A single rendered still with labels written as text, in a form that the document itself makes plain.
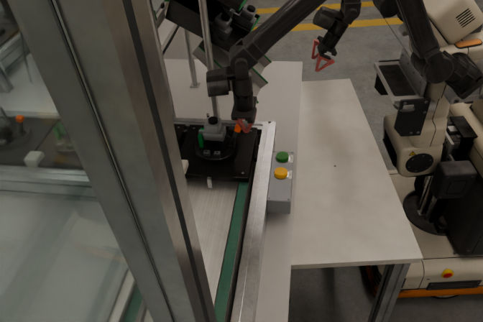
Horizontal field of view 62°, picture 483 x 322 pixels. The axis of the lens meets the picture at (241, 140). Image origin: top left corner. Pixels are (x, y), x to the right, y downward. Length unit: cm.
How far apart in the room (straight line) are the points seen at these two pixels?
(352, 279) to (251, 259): 117
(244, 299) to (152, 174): 87
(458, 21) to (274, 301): 95
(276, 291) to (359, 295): 105
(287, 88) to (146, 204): 162
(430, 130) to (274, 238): 72
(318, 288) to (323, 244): 92
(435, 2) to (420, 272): 112
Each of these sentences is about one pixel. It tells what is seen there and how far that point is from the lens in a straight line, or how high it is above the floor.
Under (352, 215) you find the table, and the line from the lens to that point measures 129.
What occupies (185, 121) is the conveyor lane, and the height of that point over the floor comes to 96.
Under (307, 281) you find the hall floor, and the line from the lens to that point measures 214.
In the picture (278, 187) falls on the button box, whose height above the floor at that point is 96.
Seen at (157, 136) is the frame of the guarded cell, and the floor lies 176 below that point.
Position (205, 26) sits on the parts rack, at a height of 130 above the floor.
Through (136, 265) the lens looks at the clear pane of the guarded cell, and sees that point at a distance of 19.
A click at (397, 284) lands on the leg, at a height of 69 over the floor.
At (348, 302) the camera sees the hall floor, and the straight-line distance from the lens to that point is 211.
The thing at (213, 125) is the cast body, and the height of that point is 109.
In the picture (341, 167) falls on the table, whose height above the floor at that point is 86.
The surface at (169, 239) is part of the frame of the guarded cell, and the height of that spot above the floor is 171.
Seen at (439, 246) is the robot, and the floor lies 28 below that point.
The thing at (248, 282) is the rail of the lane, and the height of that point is 96.
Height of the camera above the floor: 186
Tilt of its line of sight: 41 degrees down
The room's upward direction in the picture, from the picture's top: 5 degrees counter-clockwise
